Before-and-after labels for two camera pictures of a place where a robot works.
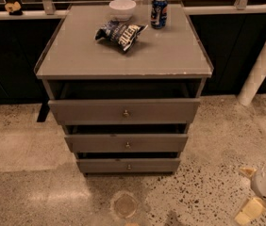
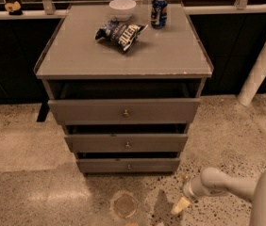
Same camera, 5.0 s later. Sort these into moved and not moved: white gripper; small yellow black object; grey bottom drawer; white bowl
Moved: white gripper
Not moved: grey bottom drawer; white bowl; small yellow black object
